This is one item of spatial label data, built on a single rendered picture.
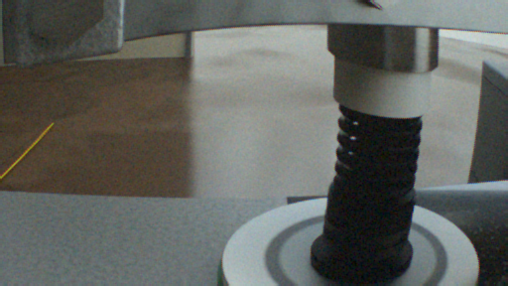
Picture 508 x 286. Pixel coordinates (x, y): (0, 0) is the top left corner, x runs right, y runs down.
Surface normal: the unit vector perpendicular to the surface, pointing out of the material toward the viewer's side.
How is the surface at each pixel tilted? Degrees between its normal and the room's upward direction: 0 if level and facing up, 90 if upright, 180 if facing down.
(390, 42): 90
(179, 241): 0
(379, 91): 90
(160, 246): 0
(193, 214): 0
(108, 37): 90
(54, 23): 90
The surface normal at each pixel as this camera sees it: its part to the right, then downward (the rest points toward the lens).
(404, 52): 0.06, 0.36
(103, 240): 0.02, -0.93
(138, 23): 0.35, 0.34
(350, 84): -0.80, 0.20
